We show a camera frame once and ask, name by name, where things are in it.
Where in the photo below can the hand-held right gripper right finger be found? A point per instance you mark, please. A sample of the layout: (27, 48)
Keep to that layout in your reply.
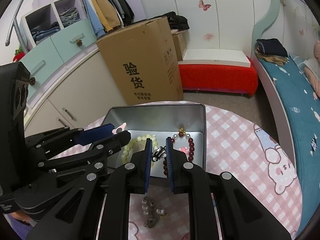
(170, 165)

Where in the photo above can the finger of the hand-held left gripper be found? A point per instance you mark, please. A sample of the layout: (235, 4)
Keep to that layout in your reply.
(95, 132)
(112, 145)

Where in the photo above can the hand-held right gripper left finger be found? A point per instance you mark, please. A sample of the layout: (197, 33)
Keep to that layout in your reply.
(149, 160)

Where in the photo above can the black hair clip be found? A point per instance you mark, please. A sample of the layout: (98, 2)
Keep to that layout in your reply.
(158, 152)

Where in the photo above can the grey metal tin box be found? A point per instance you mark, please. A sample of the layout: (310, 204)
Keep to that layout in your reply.
(150, 117)

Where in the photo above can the person's left forearm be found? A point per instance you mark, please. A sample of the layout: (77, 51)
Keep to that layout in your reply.
(17, 230)

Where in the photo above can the small pink flower ornament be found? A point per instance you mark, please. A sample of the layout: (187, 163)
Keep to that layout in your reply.
(183, 149)

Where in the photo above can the pinecone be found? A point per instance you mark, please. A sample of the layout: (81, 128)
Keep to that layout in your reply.
(32, 81)
(79, 43)

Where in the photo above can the cream low cabinet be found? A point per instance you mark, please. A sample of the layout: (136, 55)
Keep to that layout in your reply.
(82, 85)

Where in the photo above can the red strawberry plush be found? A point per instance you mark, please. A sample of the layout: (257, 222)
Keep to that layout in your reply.
(18, 55)

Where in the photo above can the small silver hair clip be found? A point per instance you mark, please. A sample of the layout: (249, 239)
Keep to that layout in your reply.
(150, 223)

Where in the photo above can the pink checked tablecloth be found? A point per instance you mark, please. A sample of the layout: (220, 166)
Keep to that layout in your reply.
(237, 142)

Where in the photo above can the folded jeans stack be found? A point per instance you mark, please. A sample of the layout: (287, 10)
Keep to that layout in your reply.
(68, 17)
(45, 32)

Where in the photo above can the teal drawer cabinet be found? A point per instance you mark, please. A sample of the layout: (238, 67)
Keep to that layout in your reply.
(65, 37)

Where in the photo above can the large cardboard box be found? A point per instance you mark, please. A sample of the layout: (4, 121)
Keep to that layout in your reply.
(140, 55)

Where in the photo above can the grey metal handrail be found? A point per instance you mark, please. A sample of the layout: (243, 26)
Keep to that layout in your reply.
(16, 15)

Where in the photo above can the red stool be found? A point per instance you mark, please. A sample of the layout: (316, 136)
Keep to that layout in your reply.
(217, 80)

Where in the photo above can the light blue hanging jacket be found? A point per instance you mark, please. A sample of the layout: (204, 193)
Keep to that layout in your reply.
(93, 17)

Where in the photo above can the tan hanging jacket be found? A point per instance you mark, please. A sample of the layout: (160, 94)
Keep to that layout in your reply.
(107, 10)

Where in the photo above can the dark hanging jackets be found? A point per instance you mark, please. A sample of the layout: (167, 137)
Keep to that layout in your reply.
(122, 2)

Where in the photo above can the pink flower sticker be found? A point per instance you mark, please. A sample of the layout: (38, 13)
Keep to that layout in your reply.
(208, 36)

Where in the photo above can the teal printed bed sheet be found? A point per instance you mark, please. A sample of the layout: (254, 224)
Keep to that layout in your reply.
(295, 100)

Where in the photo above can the folded tan clothes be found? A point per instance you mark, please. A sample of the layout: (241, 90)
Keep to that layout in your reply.
(272, 60)

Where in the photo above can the white wardrobe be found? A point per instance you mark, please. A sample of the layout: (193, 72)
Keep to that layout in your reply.
(175, 0)

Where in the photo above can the folded navy clothes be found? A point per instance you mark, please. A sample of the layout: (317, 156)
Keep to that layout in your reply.
(272, 46)

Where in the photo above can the pink butterfly sticker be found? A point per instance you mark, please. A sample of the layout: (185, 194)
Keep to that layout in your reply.
(204, 4)

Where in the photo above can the pink pillow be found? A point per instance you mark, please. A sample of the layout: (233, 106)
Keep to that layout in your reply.
(313, 80)

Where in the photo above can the bed with teal blanket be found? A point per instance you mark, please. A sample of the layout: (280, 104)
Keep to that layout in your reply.
(265, 22)

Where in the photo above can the white pillow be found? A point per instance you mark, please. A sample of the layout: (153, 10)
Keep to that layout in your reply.
(312, 63)

